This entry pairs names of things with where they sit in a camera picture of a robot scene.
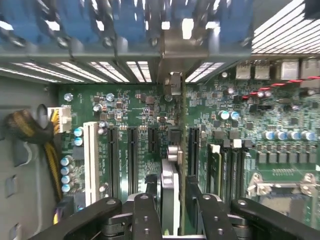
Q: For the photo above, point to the blue card retention clip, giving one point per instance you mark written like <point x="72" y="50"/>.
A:
<point x="22" y="22"/>
<point x="235" y="22"/>
<point x="80" y="25"/>
<point x="130" y="27"/>

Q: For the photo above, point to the long black expansion slot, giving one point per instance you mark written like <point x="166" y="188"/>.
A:
<point x="194" y="150"/>
<point x="132" y="160"/>
<point x="113" y="160"/>

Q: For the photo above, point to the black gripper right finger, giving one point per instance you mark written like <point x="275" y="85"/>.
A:
<point x="215" y="220"/>

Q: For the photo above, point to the green motherboard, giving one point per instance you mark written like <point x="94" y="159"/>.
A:
<point x="140" y="100"/>

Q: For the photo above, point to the short black expansion slot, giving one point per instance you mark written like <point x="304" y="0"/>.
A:
<point x="152" y="140"/>

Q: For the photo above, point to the CPU socket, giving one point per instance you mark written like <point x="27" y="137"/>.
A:
<point x="282" y="200"/>

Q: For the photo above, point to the white expansion slot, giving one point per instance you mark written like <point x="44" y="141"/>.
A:
<point x="91" y="162"/>

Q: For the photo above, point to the open PC case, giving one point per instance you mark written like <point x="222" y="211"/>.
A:
<point x="75" y="53"/>

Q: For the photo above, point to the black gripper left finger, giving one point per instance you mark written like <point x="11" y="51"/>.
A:
<point x="146" y="220"/>

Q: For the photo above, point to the RAM slot white tabs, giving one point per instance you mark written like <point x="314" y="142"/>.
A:
<point x="236" y="170"/>
<point x="212" y="172"/>

